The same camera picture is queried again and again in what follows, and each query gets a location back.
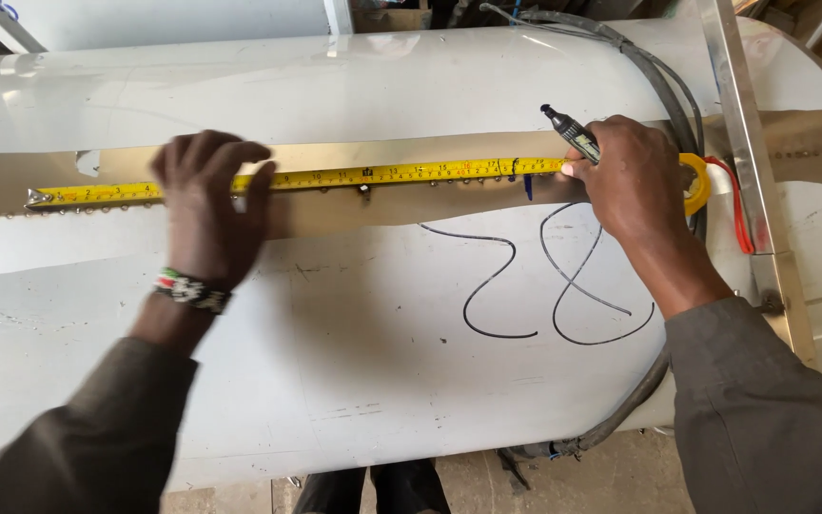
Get person's left hand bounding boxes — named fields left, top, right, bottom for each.
left=150, top=130, right=278, bottom=292

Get person's right hand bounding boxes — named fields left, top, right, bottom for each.
left=560, top=115, right=702, bottom=249

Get beaded wrist bracelet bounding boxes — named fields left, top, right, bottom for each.
left=153, top=267, right=234, bottom=315

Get black marker pen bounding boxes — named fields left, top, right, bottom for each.
left=540, top=104, right=602, bottom=165

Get stainless steel angle bar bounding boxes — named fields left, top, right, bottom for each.
left=695, top=0, right=820, bottom=372

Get yellow tape measure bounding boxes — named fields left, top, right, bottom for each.
left=24, top=153, right=712, bottom=217

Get grey hose cable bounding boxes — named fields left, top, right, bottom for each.
left=481, top=2, right=709, bottom=461

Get person's legs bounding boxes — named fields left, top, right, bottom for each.
left=293, top=458, right=452, bottom=514

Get red tape measure strap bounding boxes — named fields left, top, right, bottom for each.
left=704, top=156, right=756, bottom=256

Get large white metal cylinder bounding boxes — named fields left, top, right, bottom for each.
left=0, top=14, right=822, bottom=494

